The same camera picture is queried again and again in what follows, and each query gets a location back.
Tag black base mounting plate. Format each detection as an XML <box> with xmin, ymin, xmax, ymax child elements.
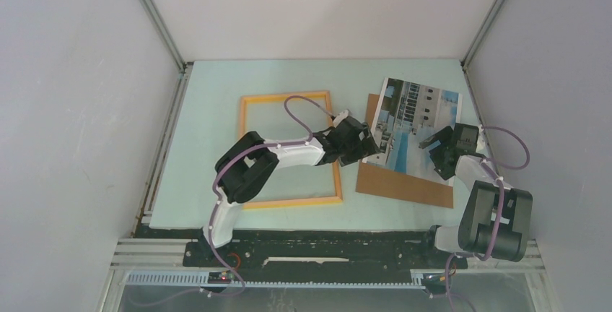
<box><xmin>183</xmin><ymin>230</ymin><xmax>467</xmax><ymax>286</ymax></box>

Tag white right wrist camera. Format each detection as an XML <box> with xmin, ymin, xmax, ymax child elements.
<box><xmin>476</xmin><ymin>126</ymin><xmax>486</xmax><ymax>154</ymax></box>

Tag grey slotted cable duct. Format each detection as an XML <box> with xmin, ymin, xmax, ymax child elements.
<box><xmin>124</xmin><ymin>270</ymin><xmax>424</xmax><ymax>289</ymax></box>

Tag orange wooden picture frame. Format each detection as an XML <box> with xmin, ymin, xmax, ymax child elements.
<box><xmin>237</xmin><ymin>91</ymin><xmax>344</xmax><ymax>211</ymax></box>

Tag left aluminium corner post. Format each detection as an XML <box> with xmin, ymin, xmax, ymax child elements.
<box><xmin>139</xmin><ymin>0</ymin><xmax>187</xmax><ymax>73</ymax></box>

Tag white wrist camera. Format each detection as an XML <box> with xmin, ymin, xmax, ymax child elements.
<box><xmin>476</xmin><ymin>126</ymin><xmax>486</xmax><ymax>154</ymax></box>
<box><xmin>332</xmin><ymin>110</ymin><xmax>350</xmax><ymax>127</ymax></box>

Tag right aluminium corner post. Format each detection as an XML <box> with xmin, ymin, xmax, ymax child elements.
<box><xmin>461</xmin><ymin>0</ymin><xmax>507</xmax><ymax>71</ymax></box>

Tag printed building photo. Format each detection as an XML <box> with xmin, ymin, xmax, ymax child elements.
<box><xmin>362</xmin><ymin>78</ymin><xmax>463</xmax><ymax>186</ymax></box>

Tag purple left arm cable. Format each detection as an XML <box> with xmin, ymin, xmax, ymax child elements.
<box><xmin>209</xmin><ymin>95</ymin><xmax>336</xmax><ymax>298</ymax></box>

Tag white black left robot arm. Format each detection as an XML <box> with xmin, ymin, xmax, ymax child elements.
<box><xmin>200</xmin><ymin>116</ymin><xmax>380</xmax><ymax>266</ymax></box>

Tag aluminium front rail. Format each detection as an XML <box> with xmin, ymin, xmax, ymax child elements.
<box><xmin>111</xmin><ymin>238</ymin><xmax>546</xmax><ymax>274</ymax></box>

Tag brown cardboard backing board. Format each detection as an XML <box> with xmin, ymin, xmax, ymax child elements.
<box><xmin>355</xmin><ymin>93</ymin><xmax>455</xmax><ymax>209</ymax></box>

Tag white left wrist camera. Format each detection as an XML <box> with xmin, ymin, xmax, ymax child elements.
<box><xmin>332</xmin><ymin>110</ymin><xmax>350</xmax><ymax>127</ymax></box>

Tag aluminium corner post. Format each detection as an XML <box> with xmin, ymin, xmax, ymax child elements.
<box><xmin>139</xmin><ymin>0</ymin><xmax>187</xmax><ymax>73</ymax></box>
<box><xmin>461</xmin><ymin>0</ymin><xmax>507</xmax><ymax>71</ymax></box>

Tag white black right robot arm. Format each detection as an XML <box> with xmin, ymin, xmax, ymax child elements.
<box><xmin>419</xmin><ymin>123</ymin><xmax>533</xmax><ymax>267</ymax></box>

